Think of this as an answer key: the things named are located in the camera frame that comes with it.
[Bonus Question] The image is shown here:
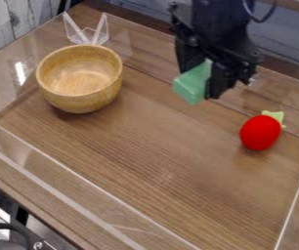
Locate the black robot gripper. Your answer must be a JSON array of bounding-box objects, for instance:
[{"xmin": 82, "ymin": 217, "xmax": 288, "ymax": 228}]
[{"xmin": 168, "ymin": 3, "xmax": 262, "ymax": 100}]

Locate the green foam block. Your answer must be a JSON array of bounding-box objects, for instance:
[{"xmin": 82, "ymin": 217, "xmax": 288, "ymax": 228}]
[{"xmin": 172, "ymin": 60, "xmax": 212, "ymax": 104}]

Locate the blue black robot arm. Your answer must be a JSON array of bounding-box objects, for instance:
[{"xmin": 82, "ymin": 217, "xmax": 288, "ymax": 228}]
[{"xmin": 170, "ymin": 0, "xmax": 262, "ymax": 104}]

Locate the light wooden bowl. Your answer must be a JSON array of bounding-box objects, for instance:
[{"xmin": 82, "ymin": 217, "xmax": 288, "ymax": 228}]
[{"xmin": 35, "ymin": 45, "xmax": 124, "ymax": 113}]

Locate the grey blue sofa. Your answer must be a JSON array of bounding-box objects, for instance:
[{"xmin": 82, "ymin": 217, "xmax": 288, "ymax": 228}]
[{"xmin": 111, "ymin": 0, "xmax": 299, "ymax": 63}]

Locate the red plush strawberry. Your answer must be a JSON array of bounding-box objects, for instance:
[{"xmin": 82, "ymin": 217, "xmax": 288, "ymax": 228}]
[{"xmin": 239, "ymin": 110, "xmax": 284, "ymax": 150}]

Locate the clear acrylic corner bracket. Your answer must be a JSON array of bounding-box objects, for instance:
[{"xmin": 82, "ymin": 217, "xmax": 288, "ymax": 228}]
[{"xmin": 63, "ymin": 13, "xmax": 110, "ymax": 46}]

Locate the clear acrylic tray wall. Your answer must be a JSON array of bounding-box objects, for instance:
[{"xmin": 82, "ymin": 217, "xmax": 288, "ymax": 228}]
[{"xmin": 0, "ymin": 126, "xmax": 200, "ymax": 250}]

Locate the black cable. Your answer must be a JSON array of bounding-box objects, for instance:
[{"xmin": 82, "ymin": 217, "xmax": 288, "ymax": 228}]
[{"xmin": 0, "ymin": 222, "xmax": 31, "ymax": 250}]

